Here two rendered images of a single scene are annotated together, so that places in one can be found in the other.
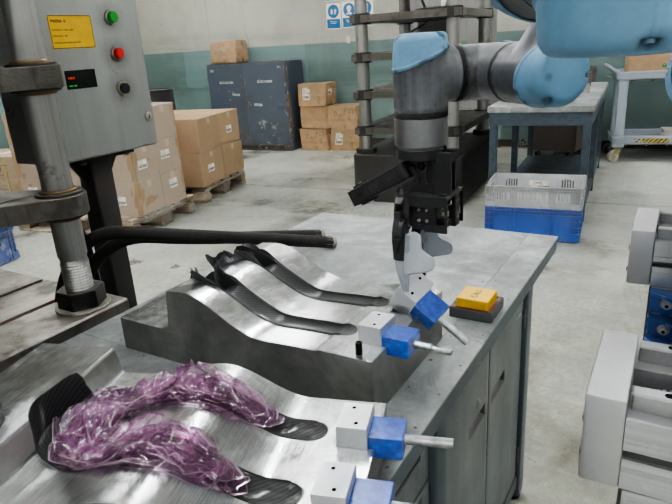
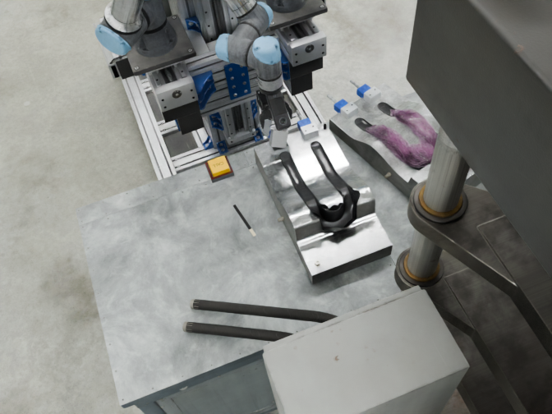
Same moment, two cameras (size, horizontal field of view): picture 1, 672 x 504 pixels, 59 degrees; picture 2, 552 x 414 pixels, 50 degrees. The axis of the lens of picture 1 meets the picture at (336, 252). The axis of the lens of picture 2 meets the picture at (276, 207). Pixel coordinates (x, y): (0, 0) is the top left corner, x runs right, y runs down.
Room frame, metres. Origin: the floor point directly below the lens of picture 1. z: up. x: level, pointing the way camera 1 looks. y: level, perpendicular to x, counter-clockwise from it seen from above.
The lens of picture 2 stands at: (1.78, 0.73, 2.41)
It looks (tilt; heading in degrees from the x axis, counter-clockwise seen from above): 57 degrees down; 224
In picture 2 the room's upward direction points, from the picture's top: 8 degrees counter-clockwise
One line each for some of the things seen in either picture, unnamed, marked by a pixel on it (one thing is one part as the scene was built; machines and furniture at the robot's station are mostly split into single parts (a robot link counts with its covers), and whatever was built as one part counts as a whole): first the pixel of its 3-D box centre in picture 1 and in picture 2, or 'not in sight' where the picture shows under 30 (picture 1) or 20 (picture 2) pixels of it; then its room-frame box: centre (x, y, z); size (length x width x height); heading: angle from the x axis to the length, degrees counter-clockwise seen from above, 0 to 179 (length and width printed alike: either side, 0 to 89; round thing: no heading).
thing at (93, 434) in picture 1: (159, 414); (407, 133); (0.59, 0.22, 0.90); 0.26 x 0.18 x 0.08; 76
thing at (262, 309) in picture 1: (278, 285); (319, 180); (0.92, 0.10, 0.92); 0.35 x 0.16 x 0.09; 58
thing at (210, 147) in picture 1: (168, 153); not in sight; (5.80, 1.57, 0.37); 1.20 x 0.82 x 0.74; 71
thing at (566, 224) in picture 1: (534, 216); not in sight; (3.83, -1.35, 0.11); 0.61 x 0.41 x 0.22; 63
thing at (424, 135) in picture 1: (421, 132); (269, 79); (0.85, -0.13, 1.17); 0.08 x 0.08 x 0.05
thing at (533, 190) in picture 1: (535, 191); not in sight; (3.83, -1.35, 0.28); 0.61 x 0.41 x 0.15; 63
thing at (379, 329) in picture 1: (407, 342); (304, 124); (0.74, -0.09, 0.89); 0.13 x 0.05 x 0.05; 58
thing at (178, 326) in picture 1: (277, 308); (319, 194); (0.94, 0.11, 0.87); 0.50 x 0.26 x 0.14; 58
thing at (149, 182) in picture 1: (98, 165); not in sight; (4.84, 1.88, 0.47); 1.22 x 0.80 x 0.94; 67
